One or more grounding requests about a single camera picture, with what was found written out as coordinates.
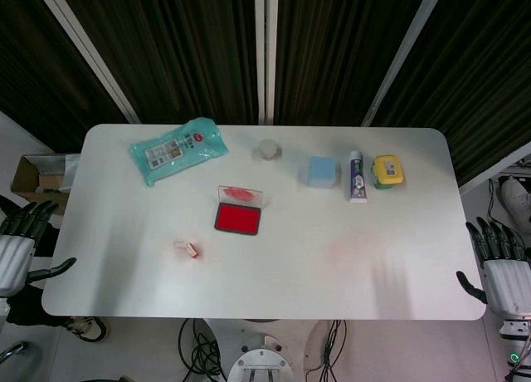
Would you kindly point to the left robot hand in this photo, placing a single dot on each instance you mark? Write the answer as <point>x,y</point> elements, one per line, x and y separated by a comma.
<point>14,253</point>

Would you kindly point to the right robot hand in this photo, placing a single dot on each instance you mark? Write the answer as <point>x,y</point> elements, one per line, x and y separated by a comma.
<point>508,282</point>

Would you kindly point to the small red white stamp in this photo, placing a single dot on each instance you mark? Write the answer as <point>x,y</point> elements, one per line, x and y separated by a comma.
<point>188,249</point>

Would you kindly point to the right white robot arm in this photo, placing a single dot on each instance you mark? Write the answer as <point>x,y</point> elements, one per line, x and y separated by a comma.
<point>516,340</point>

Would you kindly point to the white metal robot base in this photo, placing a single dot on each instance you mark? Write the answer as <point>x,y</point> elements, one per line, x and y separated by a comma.
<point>261,357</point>

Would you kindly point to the red ink pad clear lid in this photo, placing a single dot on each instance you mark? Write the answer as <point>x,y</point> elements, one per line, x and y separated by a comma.
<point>237,218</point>

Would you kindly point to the open cardboard box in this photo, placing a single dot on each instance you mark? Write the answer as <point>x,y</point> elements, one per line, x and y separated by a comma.
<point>29,178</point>

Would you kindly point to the black white sneaker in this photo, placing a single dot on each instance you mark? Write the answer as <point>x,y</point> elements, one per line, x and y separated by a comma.
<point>85,328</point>

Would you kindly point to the green tub yellow lid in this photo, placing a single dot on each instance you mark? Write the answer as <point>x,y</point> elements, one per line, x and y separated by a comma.
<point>388,171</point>

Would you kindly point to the purple white toothpaste tube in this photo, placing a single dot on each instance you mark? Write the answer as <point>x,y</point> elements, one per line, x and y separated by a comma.
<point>357,178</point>

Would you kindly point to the teal wet wipes pack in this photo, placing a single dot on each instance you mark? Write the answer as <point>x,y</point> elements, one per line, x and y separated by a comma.
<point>176,151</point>

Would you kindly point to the dark curtain panel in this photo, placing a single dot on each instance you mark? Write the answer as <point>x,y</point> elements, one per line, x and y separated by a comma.
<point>25,45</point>
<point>477,66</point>
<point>332,45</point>
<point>174,45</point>

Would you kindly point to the light blue cube box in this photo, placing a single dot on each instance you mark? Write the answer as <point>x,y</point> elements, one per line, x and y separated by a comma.
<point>322,172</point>

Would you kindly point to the small white jar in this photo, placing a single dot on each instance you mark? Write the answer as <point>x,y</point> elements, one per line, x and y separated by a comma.
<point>267,149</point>

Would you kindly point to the white frame post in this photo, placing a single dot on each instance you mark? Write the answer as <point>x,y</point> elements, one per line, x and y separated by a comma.
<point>265,54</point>
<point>493,172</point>
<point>89,54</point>
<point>400,62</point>

